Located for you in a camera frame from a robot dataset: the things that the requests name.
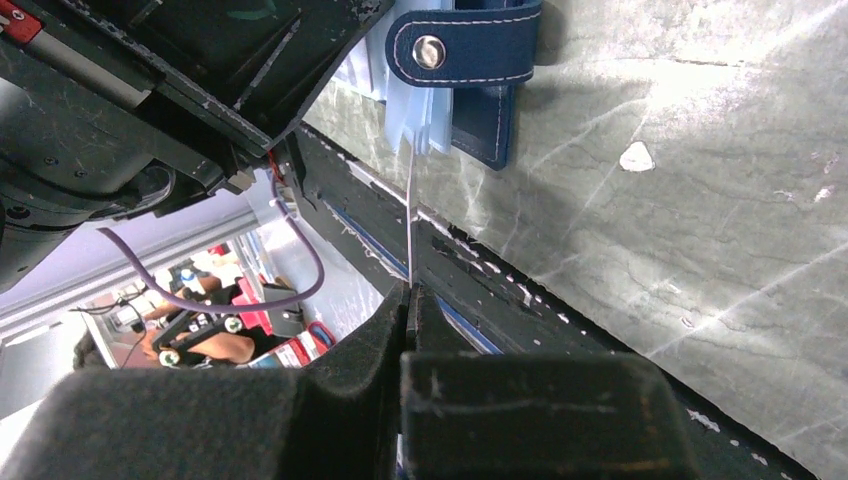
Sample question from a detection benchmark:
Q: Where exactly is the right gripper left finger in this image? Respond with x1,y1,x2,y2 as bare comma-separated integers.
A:
1,283,411,479

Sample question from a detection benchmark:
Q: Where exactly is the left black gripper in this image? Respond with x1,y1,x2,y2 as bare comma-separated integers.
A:
1,0,394,291

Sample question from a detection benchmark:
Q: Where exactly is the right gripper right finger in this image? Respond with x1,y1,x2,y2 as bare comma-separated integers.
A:
400,286,699,479

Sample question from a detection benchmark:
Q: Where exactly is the navy blue card holder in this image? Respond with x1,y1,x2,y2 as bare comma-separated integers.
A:
331,0,545,172

